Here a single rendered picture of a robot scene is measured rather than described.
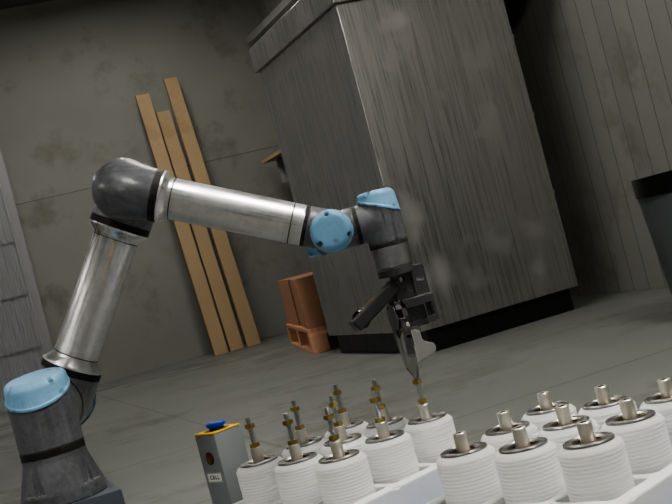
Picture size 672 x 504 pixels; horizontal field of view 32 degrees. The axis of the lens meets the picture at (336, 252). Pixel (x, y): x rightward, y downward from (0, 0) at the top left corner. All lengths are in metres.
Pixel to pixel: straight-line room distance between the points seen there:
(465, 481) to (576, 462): 0.22
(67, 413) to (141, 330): 8.10
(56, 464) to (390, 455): 0.59
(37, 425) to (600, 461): 0.98
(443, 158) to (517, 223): 0.51
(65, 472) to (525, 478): 0.82
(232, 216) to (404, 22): 3.85
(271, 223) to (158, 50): 8.55
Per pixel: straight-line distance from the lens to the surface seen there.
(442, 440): 2.21
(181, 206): 2.08
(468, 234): 5.78
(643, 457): 1.79
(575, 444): 1.72
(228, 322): 9.83
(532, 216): 5.95
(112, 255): 2.22
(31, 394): 2.11
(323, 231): 2.04
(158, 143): 10.17
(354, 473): 2.06
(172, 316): 10.27
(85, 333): 2.24
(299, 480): 2.14
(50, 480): 2.12
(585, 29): 6.15
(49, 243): 10.16
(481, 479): 1.84
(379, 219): 2.19
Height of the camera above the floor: 0.61
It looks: level
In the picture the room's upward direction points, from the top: 15 degrees counter-clockwise
